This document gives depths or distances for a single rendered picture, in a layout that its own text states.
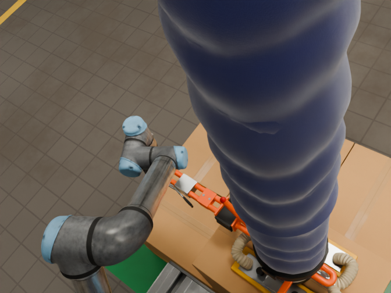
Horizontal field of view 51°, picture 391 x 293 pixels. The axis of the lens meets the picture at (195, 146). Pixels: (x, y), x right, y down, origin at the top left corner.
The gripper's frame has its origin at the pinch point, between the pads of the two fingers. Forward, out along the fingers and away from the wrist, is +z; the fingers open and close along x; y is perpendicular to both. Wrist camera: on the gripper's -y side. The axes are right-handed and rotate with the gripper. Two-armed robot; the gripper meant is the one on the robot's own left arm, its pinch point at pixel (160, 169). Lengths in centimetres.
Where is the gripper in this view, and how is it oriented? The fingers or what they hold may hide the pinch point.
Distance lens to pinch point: 165.3
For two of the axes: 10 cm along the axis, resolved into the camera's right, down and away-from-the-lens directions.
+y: 7.6, 4.4, -4.8
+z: 2.3, 5.0, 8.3
